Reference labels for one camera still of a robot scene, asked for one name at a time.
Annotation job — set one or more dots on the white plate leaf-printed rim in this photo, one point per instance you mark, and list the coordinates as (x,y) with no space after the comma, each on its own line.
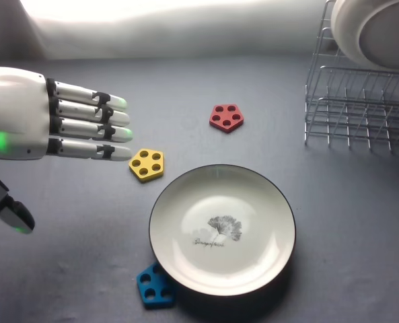
(381,30)

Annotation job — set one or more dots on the grey table cloth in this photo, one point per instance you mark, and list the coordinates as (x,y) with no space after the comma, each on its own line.
(84,269)

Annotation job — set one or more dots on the white plate dark rim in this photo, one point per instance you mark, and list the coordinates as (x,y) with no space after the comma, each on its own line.
(219,202)

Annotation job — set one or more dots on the red pentagon block with holes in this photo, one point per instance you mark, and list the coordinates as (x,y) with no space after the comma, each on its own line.
(221,126)

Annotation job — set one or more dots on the yellow pentagon block with holes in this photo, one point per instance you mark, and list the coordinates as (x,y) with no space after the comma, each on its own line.
(145,178)

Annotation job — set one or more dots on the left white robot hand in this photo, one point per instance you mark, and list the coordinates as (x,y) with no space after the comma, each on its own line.
(14,111)

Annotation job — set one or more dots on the blue pentagon block with holes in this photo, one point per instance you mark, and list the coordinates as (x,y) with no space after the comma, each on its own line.
(142,289)

